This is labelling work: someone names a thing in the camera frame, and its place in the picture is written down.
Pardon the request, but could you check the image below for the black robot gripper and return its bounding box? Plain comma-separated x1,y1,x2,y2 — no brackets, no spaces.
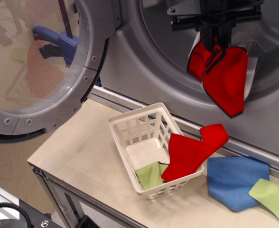
167,0,264,52

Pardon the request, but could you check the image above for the red cloth with black trim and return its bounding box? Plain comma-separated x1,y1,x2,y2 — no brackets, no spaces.
187,41,248,117

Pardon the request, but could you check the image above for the white plastic laundry basket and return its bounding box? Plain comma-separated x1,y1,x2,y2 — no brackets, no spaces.
108,103,204,200

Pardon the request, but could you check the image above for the grey washing machine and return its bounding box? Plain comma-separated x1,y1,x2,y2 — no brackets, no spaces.
101,0,279,156

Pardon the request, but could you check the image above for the plain red cloth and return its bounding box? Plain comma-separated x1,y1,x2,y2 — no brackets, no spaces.
161,124,229,182

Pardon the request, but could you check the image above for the blue cloth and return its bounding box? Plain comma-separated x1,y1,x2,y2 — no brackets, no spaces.
207,157,270,211

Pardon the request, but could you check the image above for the blue bar clamp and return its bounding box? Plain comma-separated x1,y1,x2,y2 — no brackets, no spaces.
32,26,79,67

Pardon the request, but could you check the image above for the green cloth in basket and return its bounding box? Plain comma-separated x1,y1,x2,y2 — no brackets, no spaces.
135,161,169,190

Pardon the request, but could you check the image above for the round glass washer door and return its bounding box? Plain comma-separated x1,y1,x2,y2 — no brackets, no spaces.
0,0,121,143

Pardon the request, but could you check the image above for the green cloth on table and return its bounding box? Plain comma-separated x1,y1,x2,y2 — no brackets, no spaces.
249,179,279,219

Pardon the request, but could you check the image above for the aluminium table frame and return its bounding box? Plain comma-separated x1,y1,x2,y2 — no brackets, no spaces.
29,162,145,228

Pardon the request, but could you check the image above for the black base with cable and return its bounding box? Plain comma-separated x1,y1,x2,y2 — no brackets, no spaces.
0,201,57,228

